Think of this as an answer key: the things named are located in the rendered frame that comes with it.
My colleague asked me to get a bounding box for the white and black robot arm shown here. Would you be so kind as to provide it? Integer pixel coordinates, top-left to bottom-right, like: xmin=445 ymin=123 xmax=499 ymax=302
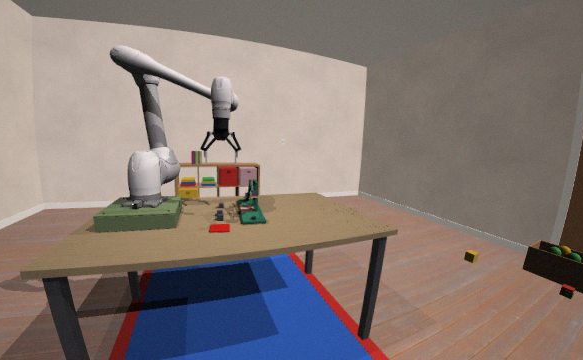
xmin=110 ymin=46 xmax=238 ymax=208

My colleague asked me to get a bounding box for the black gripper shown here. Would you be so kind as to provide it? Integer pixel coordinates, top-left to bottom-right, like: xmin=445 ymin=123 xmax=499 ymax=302
xmin=200 ymin=119 xmax=241 ymax=164

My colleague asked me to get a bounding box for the red flat square plate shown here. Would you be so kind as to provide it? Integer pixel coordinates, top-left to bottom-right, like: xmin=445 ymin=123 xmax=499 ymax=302
xmin=209 ymin=224 xmax=230 ymax=233

